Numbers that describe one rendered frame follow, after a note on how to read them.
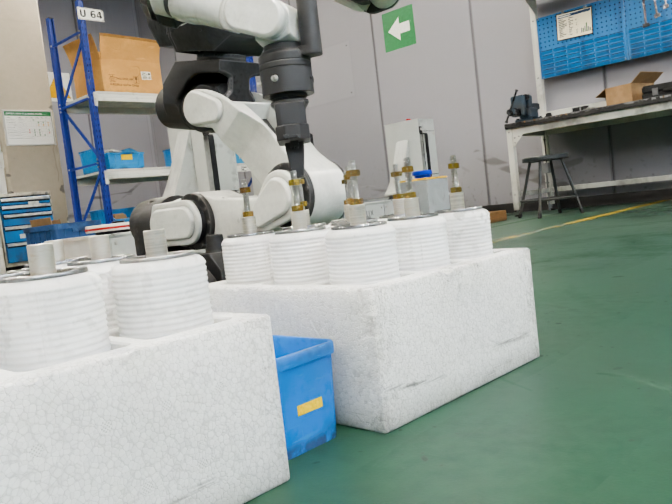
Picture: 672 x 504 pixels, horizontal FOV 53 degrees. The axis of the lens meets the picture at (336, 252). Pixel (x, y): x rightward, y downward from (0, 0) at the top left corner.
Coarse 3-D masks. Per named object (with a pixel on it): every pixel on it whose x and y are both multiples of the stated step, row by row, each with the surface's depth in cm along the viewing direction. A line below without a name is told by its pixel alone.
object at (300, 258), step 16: (272, 240) 97; (288, 240) 95; (304, 240) 94; (320, 240) 95; (272, 256) 97; (288, 256) 95; (304, 256) 95; (320, 256) 95; (272, 272) 99; (288, 272) 95; (304, 272) 95; (320, 272) 95
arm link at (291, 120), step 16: (272, 80) 110; (288, 80) 110; (304, 80) 111; (272, 96) 112; (288, 96) 111; (304, 96) 113; (288, 112) 110; (304, 112) 110; (288, 128) 108; (304, 128) 109
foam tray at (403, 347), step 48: (240, 288) 98; (288, 288) 91; (336, 288) 85; (384, 288) 82; (432, 288) 89; (480, 288) 97; (528, 288) 107; (336, 336) 85; (384, 336) 82; (432, 336) 89; (480, 336) 97; (528, 336) 107; (336, 384) 87; (384, 384) 82; (432, 384) 89; (480, 384) 97; (384, 432) 82
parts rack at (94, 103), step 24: (48, 24) 594; (72, 72) 582; (96, 96) 564; (120, 96) 581; (144, 96) 598; (72, 120) 595; (96, 120) 565; (96, 144) 565; (72, 168) 607; (144, 168) 596; (168, 168) 614; (240, 168) 675; (72, 192) 605
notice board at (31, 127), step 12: (12, 120) 659; (24, 120) 667; (36, 120) 676; (48, 120) 685; (12, 132) 659; (24, 132) 667; (36, 132) 676; (48, 132) 685; (12, 144) 657; (24, 144) 666; (36, 144) 674; (48, 144) 683
